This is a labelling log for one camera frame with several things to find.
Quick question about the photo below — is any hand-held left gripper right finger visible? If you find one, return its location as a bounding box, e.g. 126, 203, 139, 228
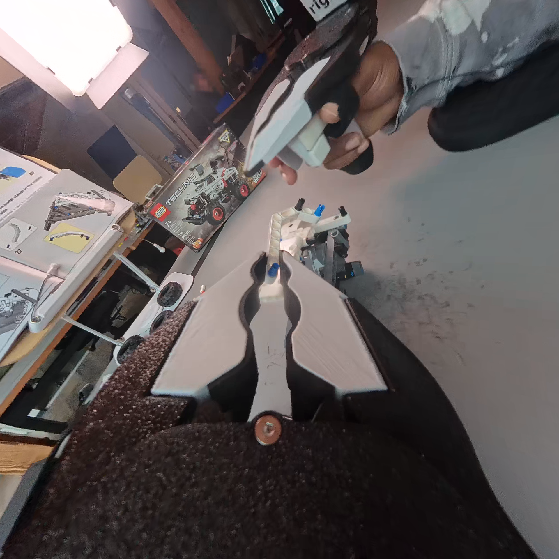
279, 252, 389, 421

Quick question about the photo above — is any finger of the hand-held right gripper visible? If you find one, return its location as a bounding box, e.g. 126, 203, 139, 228
243, 75, 291, 171
248, 58, 329, 172

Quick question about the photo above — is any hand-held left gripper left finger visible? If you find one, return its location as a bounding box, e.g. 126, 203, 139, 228
151, 253, 268, 423

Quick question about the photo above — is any brick-built truck chassis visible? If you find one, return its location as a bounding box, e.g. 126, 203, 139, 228
279, 197, 365, 298

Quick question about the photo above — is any grey desk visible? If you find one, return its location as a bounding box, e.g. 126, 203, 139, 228
168, 111, 559, 559

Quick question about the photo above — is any person's right hand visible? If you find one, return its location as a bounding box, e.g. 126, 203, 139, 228
267, 41, 404, 186

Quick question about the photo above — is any black toy tyre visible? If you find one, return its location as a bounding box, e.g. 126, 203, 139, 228
148, 310, 173, 335
156, 282, 184, 306
116, 334, 145, 363

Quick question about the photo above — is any white document stand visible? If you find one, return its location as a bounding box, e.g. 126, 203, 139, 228
26, 255, 195, 376

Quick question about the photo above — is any toy truck set box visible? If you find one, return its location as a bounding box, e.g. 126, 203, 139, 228
146, 123, 267, 254

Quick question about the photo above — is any beige chair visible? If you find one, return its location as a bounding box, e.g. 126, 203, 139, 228
113, 155, 163, 204

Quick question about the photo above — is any wooden side table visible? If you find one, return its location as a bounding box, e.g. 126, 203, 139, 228
0, 155, 153, 415

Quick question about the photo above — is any instruction booklet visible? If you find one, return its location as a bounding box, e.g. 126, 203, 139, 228
0, 146, 134, 363

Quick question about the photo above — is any white light panel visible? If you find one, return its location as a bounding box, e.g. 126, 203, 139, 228
0, 0, 150, 110

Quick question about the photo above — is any cardboard piece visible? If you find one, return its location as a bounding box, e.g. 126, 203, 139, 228
0, 441, 55, 474

